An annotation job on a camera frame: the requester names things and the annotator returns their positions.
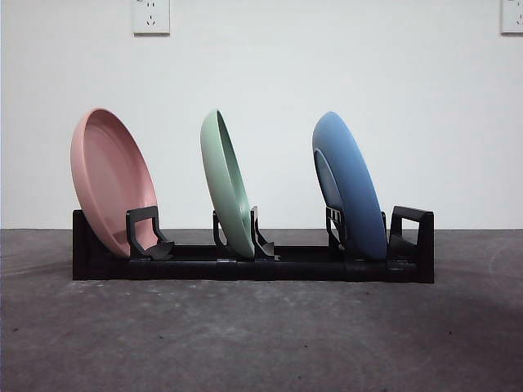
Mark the green round plate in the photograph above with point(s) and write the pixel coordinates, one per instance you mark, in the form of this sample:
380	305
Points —
222	183

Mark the blue round plate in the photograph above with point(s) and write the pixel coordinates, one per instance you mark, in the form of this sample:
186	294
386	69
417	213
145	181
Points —
355	175

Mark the pink round plate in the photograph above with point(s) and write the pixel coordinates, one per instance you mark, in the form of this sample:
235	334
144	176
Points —
106	179

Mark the black plastic plate rack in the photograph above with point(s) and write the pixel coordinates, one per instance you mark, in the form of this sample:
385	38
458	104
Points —
286	270

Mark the white wall socket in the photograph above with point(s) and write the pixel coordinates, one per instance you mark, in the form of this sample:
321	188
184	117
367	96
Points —
151	18
512	18

